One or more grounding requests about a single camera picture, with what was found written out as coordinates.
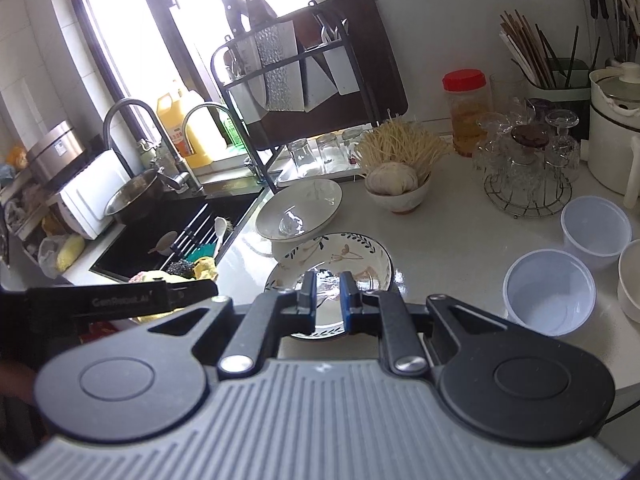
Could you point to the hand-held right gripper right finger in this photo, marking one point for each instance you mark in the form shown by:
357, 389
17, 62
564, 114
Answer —
346, 294

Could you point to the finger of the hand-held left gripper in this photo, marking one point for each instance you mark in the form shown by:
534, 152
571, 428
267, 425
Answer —
192, 292

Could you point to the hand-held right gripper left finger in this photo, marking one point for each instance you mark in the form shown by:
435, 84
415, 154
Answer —
309, 291

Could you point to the floral patterned plate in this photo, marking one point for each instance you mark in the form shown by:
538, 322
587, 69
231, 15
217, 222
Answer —
325, 255

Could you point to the white shallow bowl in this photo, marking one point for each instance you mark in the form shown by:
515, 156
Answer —
300, 207

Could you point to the white deep bowl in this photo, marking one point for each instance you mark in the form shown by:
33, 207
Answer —
631, 280

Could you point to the yellow dish cloth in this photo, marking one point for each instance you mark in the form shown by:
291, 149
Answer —
202, 267

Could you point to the plastic bag with yellow sponge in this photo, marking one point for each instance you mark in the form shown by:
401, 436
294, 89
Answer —
62, 257

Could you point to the white ceramic spoon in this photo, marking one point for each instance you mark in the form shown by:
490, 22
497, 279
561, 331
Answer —
220, 235

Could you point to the black kitchen sink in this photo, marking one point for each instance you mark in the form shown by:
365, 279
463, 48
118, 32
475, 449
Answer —
165, 230

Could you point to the white plastic box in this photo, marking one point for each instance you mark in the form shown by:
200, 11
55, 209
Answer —
92, 195

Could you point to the small bowl with garlic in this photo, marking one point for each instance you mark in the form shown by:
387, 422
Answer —
400, 200

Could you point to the steel pot in sink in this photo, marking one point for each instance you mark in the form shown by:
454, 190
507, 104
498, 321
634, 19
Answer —
132, 197

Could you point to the garlic bulb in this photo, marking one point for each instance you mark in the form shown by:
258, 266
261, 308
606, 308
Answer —
392, 177

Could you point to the clear glass tumbler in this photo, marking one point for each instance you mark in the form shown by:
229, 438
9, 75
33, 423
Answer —
330, 147
352, 140
300, 155

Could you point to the bowl of dry noodles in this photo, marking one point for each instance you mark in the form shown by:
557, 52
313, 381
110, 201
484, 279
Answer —
400, 142

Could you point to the stainless steel canister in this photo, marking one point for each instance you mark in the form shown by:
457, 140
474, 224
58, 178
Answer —
55, 147

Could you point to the green bottle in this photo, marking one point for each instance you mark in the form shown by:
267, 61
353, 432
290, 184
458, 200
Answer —
228, 130

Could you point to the yellow detergent bottle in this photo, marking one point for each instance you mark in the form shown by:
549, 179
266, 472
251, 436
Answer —
182, 125

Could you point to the short steel faucet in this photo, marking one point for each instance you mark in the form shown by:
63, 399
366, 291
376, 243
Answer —
200, 112

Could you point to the black dish rack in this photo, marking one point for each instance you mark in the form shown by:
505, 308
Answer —
235, 110

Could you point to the tall steel faucet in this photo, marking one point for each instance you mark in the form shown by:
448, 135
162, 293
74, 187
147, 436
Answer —
125, 110

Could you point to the translucent plastic cup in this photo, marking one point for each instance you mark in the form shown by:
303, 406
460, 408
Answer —
549, 292
595, 227

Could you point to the hammered steel cleaver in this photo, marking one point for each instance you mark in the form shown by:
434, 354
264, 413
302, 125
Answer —
280, 67

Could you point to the dark brown cutting board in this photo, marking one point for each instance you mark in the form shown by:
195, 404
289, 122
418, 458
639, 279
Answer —
380, 50

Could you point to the window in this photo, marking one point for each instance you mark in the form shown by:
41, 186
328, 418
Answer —
190, 20

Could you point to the bundle of chopsticks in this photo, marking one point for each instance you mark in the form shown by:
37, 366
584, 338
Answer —
525, 45

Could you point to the cream electric health kettle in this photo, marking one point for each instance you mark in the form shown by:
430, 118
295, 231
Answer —
612, 135

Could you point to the row of hanging kitchen utensils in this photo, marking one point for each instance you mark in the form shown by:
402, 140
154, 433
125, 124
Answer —
612, 5

